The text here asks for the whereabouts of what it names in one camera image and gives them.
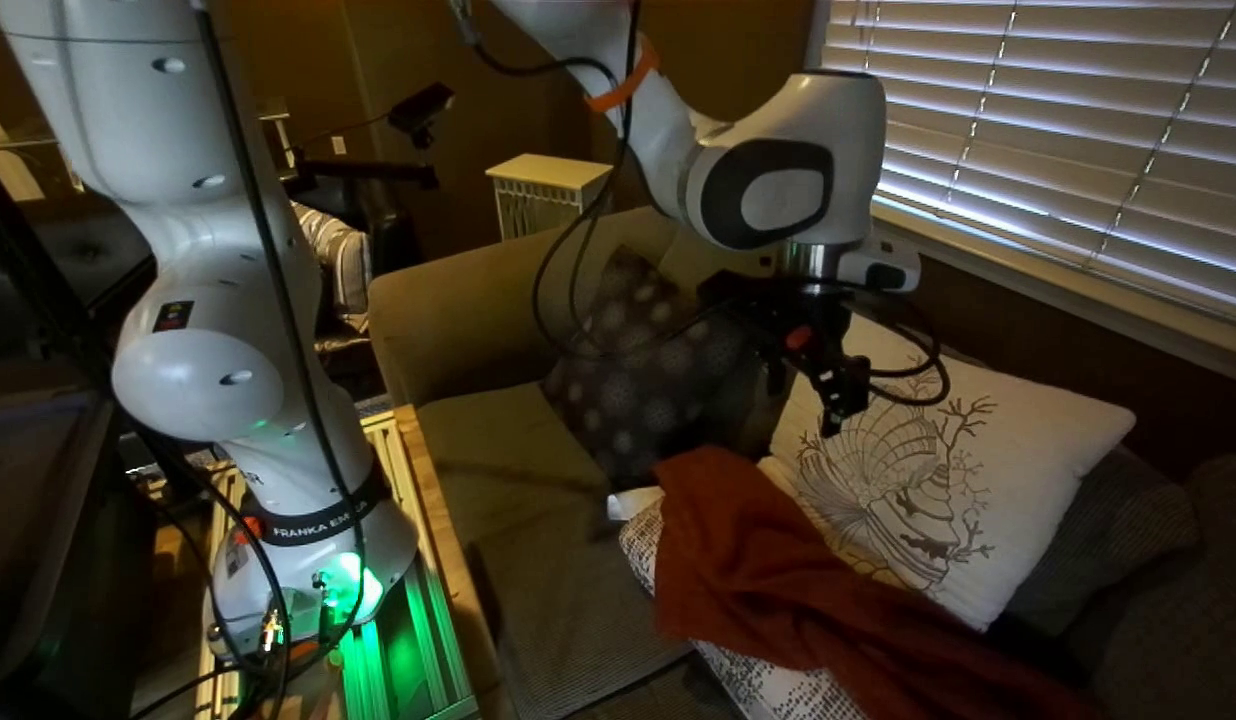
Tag white laundry hamper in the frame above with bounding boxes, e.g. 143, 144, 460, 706
489, 151, 613, 240

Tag dark floral patterned pillow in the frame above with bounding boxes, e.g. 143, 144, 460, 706
544, 252, 761, 489

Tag wooden window sill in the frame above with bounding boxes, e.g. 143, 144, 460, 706
871, 204, 1236, 382

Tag white small cloth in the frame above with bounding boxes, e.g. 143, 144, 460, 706
605, 483, 665, 526

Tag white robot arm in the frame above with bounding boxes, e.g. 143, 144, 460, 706
0, 0, 920, 656

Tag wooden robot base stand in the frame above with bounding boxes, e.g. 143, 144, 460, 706
193, 404, 482, 720

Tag red-orange towel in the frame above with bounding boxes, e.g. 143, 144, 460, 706
657, 446, 1104, 720

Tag white pillow with tree print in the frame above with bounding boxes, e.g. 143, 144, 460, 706
761, 316, 1138, 628

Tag white window blinds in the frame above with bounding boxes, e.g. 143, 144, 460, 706
823, 0, 1236, 323

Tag olive green sofa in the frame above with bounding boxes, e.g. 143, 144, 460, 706
371, 235, 1236, 720

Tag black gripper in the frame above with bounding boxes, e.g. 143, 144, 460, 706
736, 248, 871, 439

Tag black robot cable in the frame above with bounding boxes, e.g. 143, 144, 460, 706
448, 0, 648, 351

